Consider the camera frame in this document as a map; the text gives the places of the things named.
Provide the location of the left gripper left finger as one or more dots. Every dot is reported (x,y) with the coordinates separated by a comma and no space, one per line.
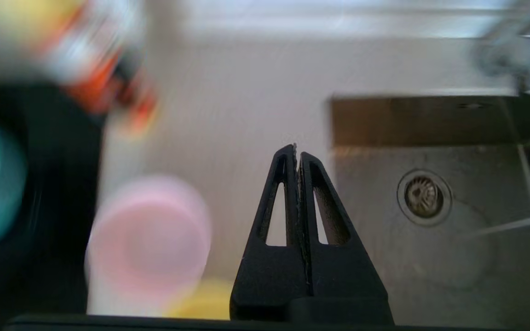
(269,280)

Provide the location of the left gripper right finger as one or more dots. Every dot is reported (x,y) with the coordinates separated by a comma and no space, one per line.
(343,285)

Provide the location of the yellow plastic bowl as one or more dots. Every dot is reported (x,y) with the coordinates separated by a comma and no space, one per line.
(205,301)

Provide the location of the pink plastic bowl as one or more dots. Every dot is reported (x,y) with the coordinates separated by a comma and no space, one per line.
(150,239)

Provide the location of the orange dish soap bottle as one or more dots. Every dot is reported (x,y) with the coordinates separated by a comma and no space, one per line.
(95,59)

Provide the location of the chrome gooseneck faucet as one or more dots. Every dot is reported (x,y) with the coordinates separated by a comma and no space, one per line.
(522,50)

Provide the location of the stainless steel sink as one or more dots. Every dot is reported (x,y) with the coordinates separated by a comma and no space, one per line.
(453,253)

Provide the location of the metal sink drain strainer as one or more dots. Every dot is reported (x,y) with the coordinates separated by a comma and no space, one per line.
(424,196)

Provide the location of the running water stream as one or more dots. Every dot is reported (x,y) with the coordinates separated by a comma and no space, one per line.
(522,223)

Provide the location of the black induction cooktop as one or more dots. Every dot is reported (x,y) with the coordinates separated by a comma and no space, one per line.
(39,207)

